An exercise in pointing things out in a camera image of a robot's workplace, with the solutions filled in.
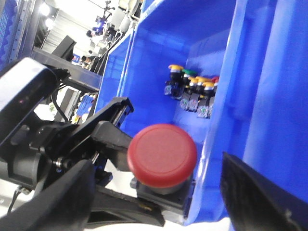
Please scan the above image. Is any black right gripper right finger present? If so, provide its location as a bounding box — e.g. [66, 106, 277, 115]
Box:
[220, 152, 308, 231]

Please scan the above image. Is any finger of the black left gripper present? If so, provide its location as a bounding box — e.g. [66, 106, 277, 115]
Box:
[91, 121, 132, 172]
[77, 97, 134, 135]

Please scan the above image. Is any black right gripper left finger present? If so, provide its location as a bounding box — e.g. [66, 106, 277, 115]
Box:
[0, 160, 95, 231]

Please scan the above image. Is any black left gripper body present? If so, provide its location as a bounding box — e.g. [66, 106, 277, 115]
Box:
[0, 120, 99, 190]

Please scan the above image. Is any yellow push button far left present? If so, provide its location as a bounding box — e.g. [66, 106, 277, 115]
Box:
[164, 64, 184, 100]

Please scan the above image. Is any yellow push button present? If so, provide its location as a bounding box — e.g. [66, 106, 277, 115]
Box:
[188, 77, 198, 112]
[197, 82, 214, 118]
[196, 77, 209, 106]
[164, 64, 184, 100]

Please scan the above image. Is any green push button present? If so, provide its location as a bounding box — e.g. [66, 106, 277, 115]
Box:
[180, 69, 197, 111]

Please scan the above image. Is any yellow push button front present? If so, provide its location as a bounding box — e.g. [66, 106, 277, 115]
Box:
[197, 82, 214, 118]

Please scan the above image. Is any small red push button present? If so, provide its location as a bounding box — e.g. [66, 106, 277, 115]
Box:
[208, 76, 219, 117]

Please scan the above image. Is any right blue plastic crate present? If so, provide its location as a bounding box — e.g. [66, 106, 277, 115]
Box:
[96, 0, 308, 225]

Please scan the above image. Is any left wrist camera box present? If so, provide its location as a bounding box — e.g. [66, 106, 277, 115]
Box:
[0, 58, 59, 144]

